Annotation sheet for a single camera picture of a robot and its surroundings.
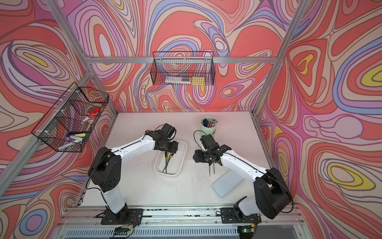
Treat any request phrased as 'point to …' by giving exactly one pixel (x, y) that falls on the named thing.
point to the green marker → (85, 137)
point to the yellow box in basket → (198, 80)
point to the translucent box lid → (227, 183)
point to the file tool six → (166, 158)
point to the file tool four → (168, 154)
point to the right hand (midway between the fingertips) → (199, 161)
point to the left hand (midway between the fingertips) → (175, 148)
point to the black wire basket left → (67, 125)
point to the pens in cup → (210, 123)
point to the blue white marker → (76, 138)
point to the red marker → (94, 112)
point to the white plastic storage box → (175, 166)
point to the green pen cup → (207, 130)
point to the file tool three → (209, 170)
